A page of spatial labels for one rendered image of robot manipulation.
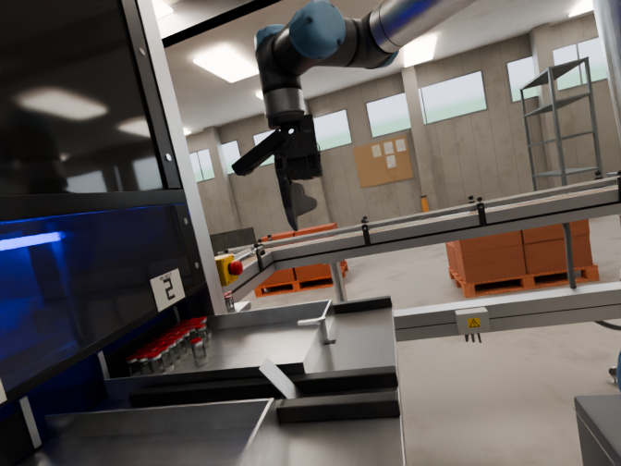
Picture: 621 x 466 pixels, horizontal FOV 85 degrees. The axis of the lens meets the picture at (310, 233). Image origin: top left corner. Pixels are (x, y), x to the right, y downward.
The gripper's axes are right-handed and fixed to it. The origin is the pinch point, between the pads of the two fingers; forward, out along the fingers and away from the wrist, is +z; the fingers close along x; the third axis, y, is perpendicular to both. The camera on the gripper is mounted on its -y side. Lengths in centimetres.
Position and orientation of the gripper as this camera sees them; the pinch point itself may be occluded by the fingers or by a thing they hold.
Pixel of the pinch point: (291, 225)
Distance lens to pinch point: 66.4
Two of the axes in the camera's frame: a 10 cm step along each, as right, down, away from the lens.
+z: 1.5, 9.8, 1.1
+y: 9.9, -1.4, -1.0
